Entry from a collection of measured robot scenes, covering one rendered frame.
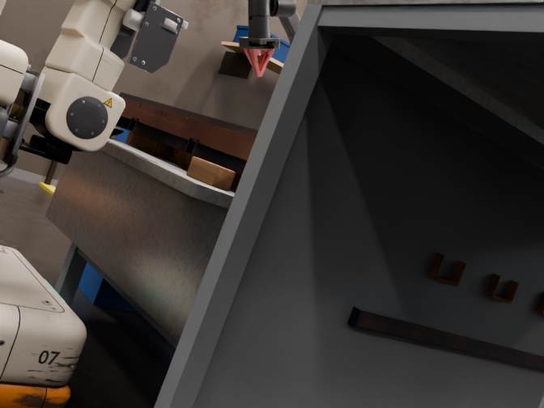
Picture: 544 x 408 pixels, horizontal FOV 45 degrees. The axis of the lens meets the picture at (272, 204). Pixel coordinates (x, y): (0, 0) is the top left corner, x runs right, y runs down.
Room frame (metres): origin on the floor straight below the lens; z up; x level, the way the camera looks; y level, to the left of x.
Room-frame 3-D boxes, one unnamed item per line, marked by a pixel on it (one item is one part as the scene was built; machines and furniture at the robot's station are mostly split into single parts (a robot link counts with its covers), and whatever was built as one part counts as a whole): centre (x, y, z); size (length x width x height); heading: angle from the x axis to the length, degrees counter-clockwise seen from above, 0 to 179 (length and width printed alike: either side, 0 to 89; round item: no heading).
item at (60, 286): (2.47, 0.62, 0.34); 0.06 x 0.06 x 0.68; 36
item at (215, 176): (1.57, 0.16, 0.71); 0.10 x 0.06 x 0.05; 49
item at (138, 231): (2.00, 0.40, 0.48); 1.30 x 0.04 x 0.35; 36
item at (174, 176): (1.96, 0.47, 0.67); 1.30 x 0.20 x 0.03; 36
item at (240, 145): (1.87, 0.25, 0.80); 1.62 x 0.04 x 0.06; 36
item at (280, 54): (6.10, 0.58, 1.87); 0.50 x 0.37 x 0.19; 129
